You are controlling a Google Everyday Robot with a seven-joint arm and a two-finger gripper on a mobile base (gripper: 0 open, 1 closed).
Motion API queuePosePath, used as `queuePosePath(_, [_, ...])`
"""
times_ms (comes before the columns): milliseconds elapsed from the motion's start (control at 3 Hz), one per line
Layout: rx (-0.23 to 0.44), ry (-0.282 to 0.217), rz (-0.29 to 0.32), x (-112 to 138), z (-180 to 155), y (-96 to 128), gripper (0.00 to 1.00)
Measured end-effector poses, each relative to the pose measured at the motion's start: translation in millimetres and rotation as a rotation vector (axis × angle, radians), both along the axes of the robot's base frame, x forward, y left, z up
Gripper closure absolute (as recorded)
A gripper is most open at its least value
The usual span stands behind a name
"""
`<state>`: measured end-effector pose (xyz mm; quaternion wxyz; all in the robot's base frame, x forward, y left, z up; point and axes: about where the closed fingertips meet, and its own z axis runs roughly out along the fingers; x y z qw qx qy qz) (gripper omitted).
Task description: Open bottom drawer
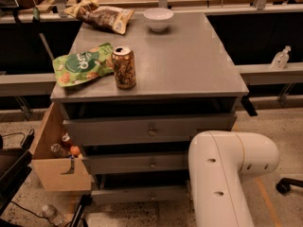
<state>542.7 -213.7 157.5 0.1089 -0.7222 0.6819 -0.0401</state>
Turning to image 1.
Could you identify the grey top drawer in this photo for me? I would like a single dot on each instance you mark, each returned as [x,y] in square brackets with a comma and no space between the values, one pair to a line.
[145,129]

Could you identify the grey bottom drawer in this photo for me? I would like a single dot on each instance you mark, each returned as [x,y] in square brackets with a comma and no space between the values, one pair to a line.
[158,193]

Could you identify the clear sanitizer bottle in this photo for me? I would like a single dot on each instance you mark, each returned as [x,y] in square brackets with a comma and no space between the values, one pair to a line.
[281,58]

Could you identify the brown soda can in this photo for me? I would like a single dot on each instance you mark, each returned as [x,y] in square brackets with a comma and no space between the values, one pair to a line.
[124,68]

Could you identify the grey middle drawer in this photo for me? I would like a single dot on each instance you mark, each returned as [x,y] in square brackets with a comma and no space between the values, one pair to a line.
[136,162]

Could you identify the black chair base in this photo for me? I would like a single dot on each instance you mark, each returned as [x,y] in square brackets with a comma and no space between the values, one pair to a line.
[284,185]

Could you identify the orange fruit in box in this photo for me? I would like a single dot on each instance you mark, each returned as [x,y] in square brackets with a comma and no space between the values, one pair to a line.
[75,151]

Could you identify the grey drawer cabinet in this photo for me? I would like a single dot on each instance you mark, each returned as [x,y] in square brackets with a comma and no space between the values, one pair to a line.
[182,71]

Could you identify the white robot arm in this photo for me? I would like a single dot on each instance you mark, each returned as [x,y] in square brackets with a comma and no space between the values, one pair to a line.
[218,162]

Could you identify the brown chip bag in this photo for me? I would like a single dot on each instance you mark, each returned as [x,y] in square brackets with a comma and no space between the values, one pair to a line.
[102,17]

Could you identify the clear plastic floor bottle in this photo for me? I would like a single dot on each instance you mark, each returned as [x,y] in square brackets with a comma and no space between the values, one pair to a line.
[50,212]

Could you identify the wooden side box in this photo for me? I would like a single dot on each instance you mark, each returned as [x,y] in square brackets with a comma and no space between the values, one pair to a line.
[56,174]

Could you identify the white bowl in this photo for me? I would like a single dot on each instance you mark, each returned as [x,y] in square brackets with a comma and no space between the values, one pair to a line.
[158,19]

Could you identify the black equipment at left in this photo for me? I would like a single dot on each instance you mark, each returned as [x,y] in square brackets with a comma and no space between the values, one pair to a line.
[14,170]

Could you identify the grey drawer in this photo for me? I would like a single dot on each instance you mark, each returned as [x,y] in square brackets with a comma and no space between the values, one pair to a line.
[145,129]
[158,193]
[136,162]

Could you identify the green snack bag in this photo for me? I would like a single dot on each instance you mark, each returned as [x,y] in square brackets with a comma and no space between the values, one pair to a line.
[78,68]

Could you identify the bottle in wooden box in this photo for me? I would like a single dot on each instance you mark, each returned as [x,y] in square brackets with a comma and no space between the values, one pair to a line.
[59,151]

